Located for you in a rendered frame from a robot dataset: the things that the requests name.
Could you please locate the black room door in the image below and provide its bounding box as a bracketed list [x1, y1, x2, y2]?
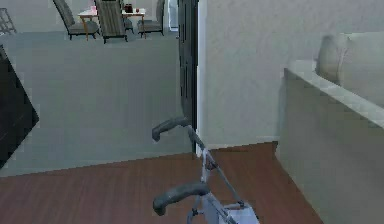
[177, 0, 200, 155]

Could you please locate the grey upholstered dining chair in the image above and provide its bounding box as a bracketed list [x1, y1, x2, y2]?
[52, 0, 101, 41]
[136, 0, 166, 38]
[123, 17, 135, 35]

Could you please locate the pale blue window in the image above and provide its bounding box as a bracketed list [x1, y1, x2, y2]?
[167, 0, 180, 32]

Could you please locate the grey striped dining chair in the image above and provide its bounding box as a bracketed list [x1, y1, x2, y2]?
[94, 0, 130, 45]

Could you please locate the wooden table with white top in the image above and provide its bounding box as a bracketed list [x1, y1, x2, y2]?
[77, 7, 148, 42]

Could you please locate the pale beige pillow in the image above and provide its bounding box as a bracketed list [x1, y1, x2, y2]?
[315, 31, 384, 110]

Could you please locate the black cabinet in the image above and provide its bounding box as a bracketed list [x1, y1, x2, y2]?
[0, 44, 41, 170]

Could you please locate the grey lattice rack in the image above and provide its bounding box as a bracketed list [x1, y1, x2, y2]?
[0, 7, 17, 36]

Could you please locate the white frame with grey handles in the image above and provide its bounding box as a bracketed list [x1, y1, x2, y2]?
[151, 115, 261, 224]

